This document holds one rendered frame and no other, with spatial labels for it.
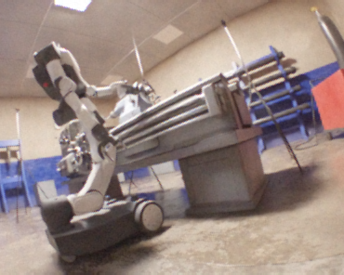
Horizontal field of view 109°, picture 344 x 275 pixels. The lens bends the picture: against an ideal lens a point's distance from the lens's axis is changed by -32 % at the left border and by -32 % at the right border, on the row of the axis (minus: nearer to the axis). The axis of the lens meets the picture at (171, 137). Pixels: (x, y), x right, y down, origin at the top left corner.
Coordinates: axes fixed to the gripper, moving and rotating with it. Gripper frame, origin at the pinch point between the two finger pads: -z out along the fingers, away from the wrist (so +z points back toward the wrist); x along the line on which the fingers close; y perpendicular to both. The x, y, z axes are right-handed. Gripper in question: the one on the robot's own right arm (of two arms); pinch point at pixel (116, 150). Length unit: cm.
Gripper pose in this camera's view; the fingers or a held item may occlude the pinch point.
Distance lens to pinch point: 107.0
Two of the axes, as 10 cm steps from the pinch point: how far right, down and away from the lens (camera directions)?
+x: 7.3, -6.7, 1.3
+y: -2.5, -0.9, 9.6
